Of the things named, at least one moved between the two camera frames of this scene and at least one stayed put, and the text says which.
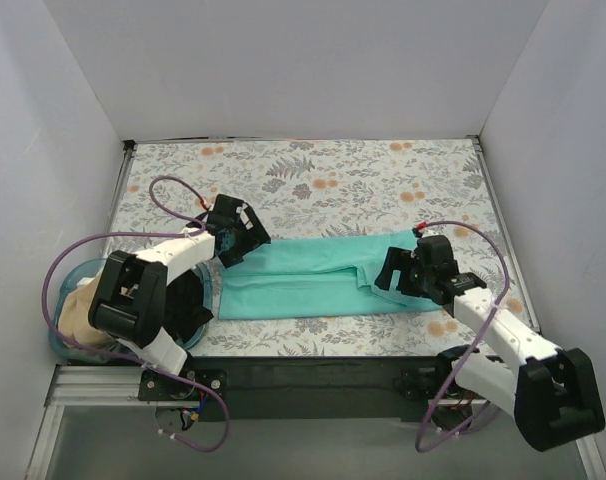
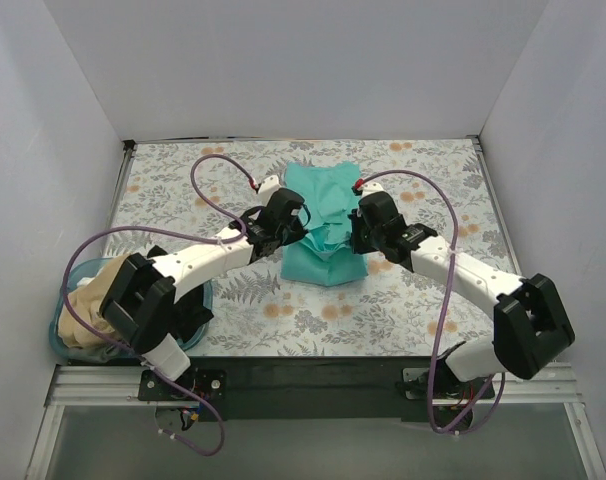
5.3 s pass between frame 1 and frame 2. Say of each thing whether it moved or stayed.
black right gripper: moved
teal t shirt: moved
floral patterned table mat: stayed
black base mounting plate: stayed
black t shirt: stayed
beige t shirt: stayed
